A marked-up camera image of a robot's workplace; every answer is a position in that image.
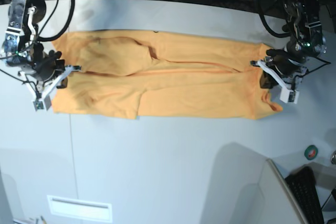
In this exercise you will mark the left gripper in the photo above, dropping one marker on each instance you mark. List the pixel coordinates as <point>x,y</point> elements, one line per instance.
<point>284,64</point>

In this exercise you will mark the black keyboard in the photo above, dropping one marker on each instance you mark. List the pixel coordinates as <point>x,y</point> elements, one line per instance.
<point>303,186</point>

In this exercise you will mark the yellow t-shirt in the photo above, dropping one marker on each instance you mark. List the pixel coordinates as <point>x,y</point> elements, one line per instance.
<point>131,73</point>

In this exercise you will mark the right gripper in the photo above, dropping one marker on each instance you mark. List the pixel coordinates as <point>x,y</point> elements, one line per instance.
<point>41,65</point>

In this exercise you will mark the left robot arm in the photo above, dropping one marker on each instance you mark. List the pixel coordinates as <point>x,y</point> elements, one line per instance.
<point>304,29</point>

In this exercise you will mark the white label on table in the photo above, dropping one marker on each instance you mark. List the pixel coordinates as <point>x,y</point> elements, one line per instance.
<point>80,209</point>

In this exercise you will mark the green tape roll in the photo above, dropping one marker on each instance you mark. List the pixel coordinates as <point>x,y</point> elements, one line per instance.
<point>311,152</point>

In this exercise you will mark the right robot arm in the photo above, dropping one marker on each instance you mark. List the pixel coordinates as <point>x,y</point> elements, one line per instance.
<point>22,46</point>

